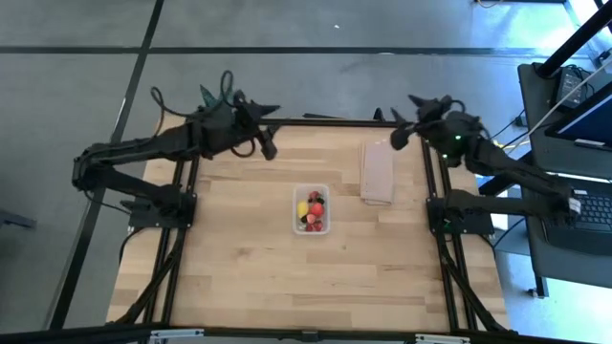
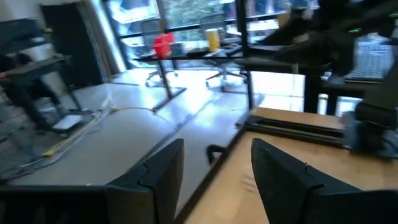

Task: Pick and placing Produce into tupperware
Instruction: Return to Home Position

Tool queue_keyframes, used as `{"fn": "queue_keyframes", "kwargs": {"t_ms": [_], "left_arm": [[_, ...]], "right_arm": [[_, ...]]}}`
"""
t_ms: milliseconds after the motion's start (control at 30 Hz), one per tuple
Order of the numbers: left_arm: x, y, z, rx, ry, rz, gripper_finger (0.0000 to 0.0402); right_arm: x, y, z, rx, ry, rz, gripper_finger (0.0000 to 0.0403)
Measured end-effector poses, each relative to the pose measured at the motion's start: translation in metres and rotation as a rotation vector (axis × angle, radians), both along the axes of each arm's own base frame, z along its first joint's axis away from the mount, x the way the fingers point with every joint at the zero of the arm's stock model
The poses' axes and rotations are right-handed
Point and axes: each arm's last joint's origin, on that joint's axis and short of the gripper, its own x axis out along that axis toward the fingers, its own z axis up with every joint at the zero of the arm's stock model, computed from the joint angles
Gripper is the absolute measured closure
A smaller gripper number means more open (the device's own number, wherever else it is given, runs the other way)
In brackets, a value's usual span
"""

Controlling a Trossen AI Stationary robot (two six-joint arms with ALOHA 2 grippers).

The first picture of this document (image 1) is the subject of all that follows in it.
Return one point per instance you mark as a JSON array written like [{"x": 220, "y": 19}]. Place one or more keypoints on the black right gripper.
[{"x": 435, "y": 119}]

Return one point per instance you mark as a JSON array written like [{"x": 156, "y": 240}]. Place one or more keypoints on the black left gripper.
[{"x": 239, "y": 122}]

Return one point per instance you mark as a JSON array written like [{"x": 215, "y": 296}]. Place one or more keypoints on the yellow lemon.
[{"x": 302, "y": 208}]

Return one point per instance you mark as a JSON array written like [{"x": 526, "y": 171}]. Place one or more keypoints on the large red strawberry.
[{"x": 316, "y": 209}]

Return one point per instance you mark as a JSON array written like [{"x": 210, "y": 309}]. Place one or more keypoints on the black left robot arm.
[{"x": 138, "y": 145}]

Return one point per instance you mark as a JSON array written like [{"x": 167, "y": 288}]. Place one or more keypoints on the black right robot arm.
[{"x": 502, "y": 162}]

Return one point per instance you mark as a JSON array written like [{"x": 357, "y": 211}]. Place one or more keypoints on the clear plastic tupperware container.
[{"x": 299, "y": 190}]

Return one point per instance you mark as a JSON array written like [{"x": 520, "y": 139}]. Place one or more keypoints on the small black clamp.
[{"x": 378, "y": 114}]

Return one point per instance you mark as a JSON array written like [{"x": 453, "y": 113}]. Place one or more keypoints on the thin black rod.
[{"x": 320, "y": 115}]

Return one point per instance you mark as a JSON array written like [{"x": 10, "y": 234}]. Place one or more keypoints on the green plant in white pot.
[{"x": 208, "y": 97}]

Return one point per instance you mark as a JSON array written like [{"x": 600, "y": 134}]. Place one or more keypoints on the pink folded cloth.
[{"x": 378, "y": 177}]

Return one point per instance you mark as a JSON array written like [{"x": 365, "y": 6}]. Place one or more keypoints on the yellow power plug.
[{"x": 497, "y": 143}]

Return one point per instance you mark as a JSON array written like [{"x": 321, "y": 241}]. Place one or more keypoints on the short black stand pole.
[{"x": 497, "y": 184}]

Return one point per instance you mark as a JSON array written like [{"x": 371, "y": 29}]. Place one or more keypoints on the black side desk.
[{"x": 540, "y": 153}]

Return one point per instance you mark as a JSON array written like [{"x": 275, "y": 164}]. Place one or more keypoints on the black power adapter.
[{"x": 571, "y": 86}]

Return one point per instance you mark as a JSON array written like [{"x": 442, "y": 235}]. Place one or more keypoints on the dark monitor with blue screen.
[{"x": 588, "y": 122}]

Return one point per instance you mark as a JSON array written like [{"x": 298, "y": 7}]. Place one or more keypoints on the long black stand pole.
[{"x": 574, "y": 40}]

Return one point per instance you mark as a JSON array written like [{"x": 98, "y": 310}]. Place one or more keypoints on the black laptop with keyboard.
[{"x": 597, "y": 215}]

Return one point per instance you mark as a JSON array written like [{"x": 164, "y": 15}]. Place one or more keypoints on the black crossbar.
[{"x": 95, "y": 334}]

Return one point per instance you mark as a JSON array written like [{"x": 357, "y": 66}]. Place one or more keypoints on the grey floor object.
[{"x": 12, "y": 221}]

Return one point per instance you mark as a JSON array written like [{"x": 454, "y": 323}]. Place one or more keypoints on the black aluminium table frame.
[{"x": 334, "y": 122}]

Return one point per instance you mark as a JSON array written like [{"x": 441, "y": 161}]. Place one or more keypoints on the small grey mount block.
[{"x": 310, "y": 336}]

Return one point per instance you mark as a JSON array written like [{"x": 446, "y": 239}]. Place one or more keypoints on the silver bracket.
[
  {"x": 177, "y": 333},
  {"x": 442, "y": 339}
]

